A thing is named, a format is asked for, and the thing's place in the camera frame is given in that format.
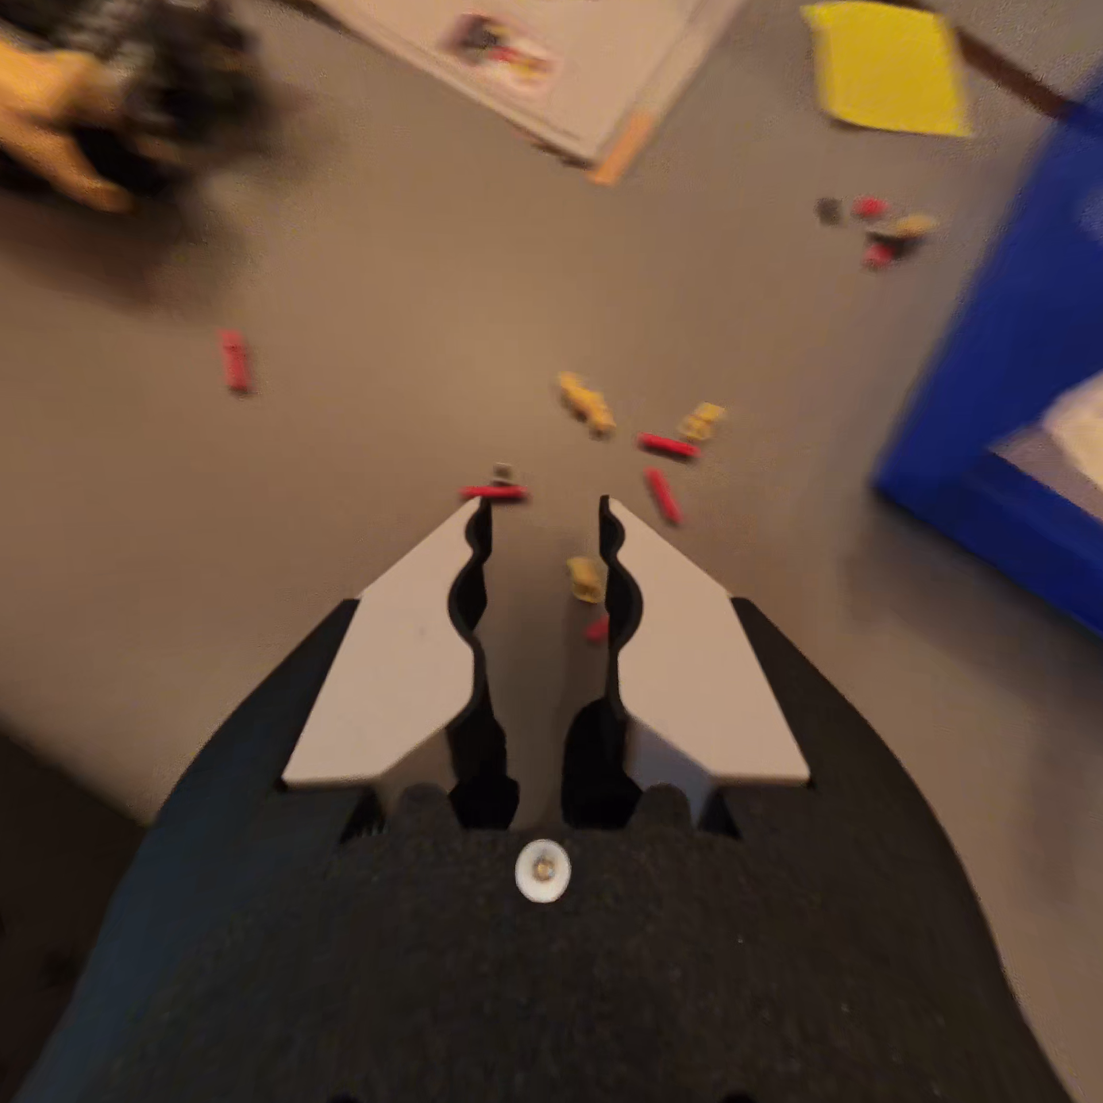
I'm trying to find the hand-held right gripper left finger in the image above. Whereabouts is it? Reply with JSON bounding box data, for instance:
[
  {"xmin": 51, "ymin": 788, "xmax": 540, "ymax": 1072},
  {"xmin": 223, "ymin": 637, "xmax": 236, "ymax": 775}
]
[{"xmin": 281, "ymin": 498, "xmax": 520, "ymax": 830}]

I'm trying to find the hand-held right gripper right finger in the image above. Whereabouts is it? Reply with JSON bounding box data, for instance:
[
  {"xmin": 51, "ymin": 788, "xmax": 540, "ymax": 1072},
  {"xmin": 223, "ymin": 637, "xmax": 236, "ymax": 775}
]
[{"xmin": 561, "ymin": 494, "xmax": 814, "ymax": 830}]

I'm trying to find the yellow brick toy car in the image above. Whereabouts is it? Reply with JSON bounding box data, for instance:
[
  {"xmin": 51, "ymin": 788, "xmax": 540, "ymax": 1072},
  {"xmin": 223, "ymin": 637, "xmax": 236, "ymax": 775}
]
[{"xmin": 0, "ymin": 0, "xmax": 271, "ymax": 218}]

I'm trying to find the crumpled white paper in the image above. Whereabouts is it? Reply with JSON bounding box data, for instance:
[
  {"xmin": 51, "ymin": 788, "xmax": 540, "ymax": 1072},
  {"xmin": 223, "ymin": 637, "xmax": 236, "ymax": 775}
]
[{"xmin": 986, "ymin": 370, "xmax": 1103, "ymax": 529}]

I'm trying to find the blue plastic bin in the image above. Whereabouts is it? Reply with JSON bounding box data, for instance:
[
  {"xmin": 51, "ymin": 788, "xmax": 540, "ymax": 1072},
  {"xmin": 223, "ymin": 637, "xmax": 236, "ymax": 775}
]
[{"xmin": 872, "ymin": 68, "xmax": 1103, "ymax": 641}]

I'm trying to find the open instruction booklet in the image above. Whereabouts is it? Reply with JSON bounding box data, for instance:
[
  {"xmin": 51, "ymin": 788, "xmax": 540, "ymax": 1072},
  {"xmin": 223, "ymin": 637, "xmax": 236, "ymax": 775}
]
[{"xmin": 310, "ymin": 0, "xmax": 751, "ymax": 188}]

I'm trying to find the yellow paper note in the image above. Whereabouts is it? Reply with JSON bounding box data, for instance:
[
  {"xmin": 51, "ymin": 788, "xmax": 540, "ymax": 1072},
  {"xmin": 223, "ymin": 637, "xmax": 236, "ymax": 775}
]
[{"xmin": 800, "ymin": 0, "xmax": 977, "ymax": 141}]

